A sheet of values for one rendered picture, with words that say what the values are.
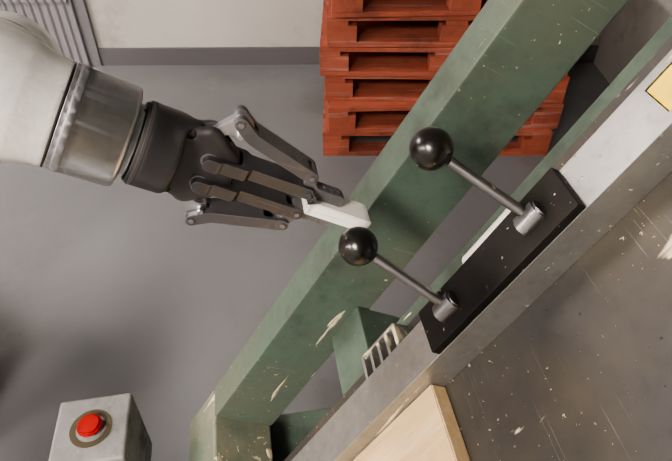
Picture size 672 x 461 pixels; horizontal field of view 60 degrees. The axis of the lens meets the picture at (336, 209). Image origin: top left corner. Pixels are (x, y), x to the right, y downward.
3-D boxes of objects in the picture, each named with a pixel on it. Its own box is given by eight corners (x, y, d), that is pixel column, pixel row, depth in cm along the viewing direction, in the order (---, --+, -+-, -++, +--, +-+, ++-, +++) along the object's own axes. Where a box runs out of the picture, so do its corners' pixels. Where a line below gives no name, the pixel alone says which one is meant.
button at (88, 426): (81, 421, 98) (77, 414, 97) (106, 417, 98) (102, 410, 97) (77, 443, 95) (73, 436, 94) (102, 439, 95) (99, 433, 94)
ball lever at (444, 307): (447, 313, 58) (336, 239, 58) (471, 289, 56) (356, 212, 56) (444, 337, 55) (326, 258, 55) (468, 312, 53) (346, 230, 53)
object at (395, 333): (381, 362, 71) (360, 357, 70) (413, 327, 68) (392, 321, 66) (388, 390, 68) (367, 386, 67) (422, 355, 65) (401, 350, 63)
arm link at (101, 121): (57, 128, 53) (123, 150, 55) (34, 191, 46) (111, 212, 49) (85, 43, 48) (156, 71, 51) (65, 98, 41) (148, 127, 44)
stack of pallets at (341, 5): (516, 78, 381) (550, -74, 321) (555, 156, 315) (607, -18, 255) (322, 79, 380) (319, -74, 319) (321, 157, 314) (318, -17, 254)
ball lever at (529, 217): (527, 231, 52) (404, 145, 52) (556, 201, 50) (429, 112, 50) (527, 251, 49) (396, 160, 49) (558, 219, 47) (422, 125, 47)
